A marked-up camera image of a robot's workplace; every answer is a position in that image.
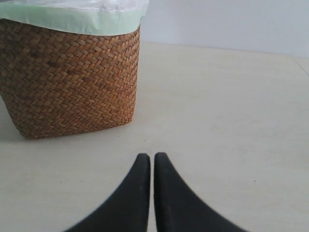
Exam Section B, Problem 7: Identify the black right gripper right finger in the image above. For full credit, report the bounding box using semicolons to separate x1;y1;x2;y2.
154;152;245;232

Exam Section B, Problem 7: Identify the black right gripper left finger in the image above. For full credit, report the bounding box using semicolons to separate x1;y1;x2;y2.
67;153;151;232

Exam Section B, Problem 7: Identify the woven brown basket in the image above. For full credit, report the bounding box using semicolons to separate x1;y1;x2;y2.
0;19;140;139

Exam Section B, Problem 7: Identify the light green bag liner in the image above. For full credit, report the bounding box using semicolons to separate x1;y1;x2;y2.
0;0;147;36

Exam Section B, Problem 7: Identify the clear plastic bin liner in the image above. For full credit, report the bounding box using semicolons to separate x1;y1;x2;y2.
83;0;149;12

